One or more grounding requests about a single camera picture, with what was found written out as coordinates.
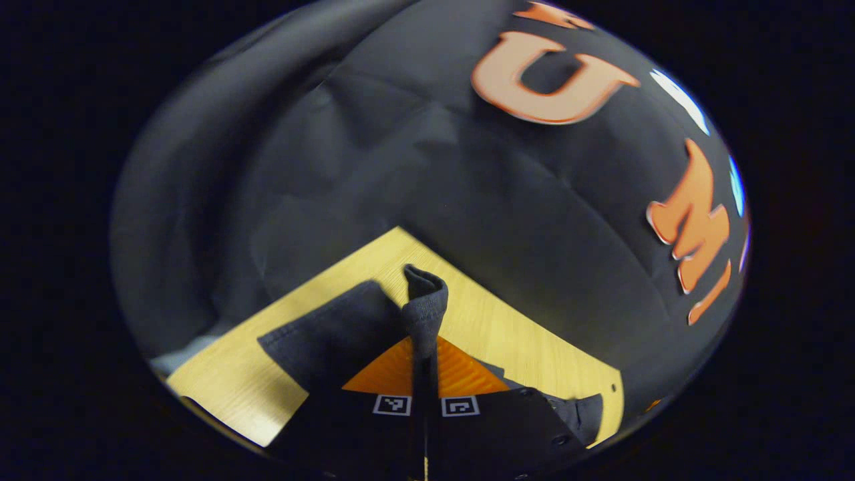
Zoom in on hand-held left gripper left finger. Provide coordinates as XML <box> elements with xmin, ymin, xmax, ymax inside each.
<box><xmin>266</xmin><ymin>336</ymin><xmax>427</xmax><ymax>481</ymax></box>

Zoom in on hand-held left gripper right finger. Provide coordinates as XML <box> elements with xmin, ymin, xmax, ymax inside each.
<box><xmin>426</xmin><ymin>336</ymin><xmax>591</xmax><ymax>481</ymax></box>

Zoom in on dark blue jeans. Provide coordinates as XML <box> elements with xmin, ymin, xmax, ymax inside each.
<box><xmin>257</xmin><ymin>264</ymin><xmax>606</xmax><ymax>450</ymax></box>

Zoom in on black backdrop cloth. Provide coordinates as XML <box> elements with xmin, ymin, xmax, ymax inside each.
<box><xmin>110</xmin><ymin>0</ymin><xmax>750</xmax><ymax>418</ymax></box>

